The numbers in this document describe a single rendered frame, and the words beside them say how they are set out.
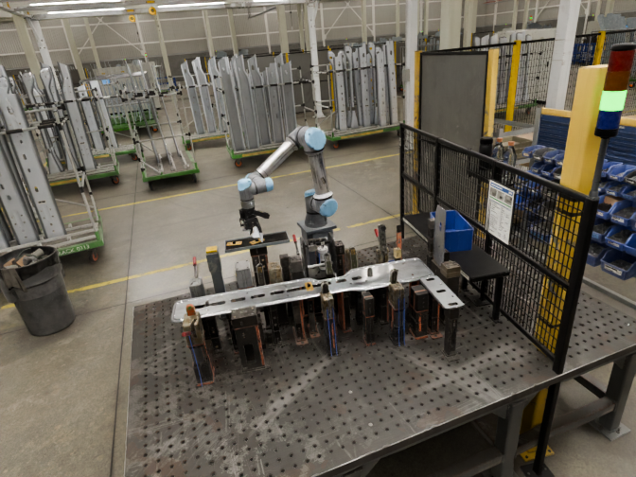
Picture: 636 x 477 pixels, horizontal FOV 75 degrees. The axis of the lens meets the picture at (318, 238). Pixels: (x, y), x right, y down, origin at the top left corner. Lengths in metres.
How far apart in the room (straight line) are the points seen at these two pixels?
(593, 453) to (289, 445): 1.77
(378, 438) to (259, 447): 0.48
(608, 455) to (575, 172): 1.67
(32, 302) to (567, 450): 4.08
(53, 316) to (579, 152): 4.09
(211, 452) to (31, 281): 2.70
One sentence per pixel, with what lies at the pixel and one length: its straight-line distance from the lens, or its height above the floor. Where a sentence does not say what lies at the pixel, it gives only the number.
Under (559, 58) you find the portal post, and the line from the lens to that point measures 6.36.
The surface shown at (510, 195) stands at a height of 1.41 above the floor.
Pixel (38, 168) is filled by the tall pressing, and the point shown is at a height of 1.14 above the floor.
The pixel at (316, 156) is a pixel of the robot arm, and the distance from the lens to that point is 2.41.
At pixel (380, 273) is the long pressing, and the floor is 1.00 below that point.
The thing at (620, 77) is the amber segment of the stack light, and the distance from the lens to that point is 1.76.
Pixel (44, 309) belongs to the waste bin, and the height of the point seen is 0.27.
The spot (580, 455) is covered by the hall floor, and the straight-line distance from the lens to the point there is 2.95.
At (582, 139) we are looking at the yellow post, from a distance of 1.94.
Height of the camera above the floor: 2.16
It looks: 25 degrees down
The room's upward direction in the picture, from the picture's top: 5 degrees counter-clockwise
